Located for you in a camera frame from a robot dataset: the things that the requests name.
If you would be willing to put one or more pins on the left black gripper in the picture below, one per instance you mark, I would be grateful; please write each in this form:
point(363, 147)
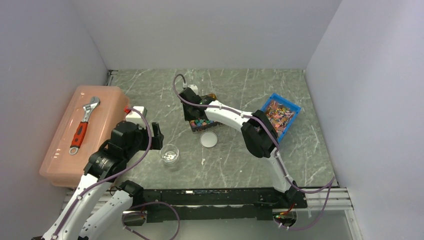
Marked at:
point(156, 140)

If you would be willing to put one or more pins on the tin of star candies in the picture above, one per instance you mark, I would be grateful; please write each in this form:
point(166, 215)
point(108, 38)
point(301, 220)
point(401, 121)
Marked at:
point(200, 124)

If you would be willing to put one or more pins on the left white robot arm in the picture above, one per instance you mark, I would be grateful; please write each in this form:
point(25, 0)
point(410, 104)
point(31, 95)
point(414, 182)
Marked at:
point(77, 221)

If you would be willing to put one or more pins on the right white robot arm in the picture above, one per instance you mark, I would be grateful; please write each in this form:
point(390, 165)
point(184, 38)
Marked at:
point(260, 138)

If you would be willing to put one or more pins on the small clear glass jar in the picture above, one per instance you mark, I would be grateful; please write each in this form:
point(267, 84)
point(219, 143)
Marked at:
point(169, 154)

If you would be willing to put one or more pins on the round white jar lid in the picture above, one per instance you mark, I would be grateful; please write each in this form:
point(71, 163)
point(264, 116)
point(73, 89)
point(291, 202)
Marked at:
point(208, 139)

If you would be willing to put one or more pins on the orange translucent storage box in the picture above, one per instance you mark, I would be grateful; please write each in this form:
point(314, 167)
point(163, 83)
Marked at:
point(59, 167)

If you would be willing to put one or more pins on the blue bin of lollipops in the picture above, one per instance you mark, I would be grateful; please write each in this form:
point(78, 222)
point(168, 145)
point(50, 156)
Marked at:
point(281, 113)

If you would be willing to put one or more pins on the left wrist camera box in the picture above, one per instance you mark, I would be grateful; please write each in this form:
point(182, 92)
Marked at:
point(134, 117)

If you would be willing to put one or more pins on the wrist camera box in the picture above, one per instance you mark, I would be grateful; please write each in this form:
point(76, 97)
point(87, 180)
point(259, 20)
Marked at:
point(193, 87)
point(134, 117)

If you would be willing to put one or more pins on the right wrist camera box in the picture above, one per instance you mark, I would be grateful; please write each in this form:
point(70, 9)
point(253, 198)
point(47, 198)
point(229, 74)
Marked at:
point(193, 87)

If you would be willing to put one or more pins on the red handled adjustable wrench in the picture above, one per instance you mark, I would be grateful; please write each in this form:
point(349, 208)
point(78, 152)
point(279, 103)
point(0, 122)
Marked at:
point(81, 130)

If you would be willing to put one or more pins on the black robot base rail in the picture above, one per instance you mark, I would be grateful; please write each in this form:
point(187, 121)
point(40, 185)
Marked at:
point(161, 205)

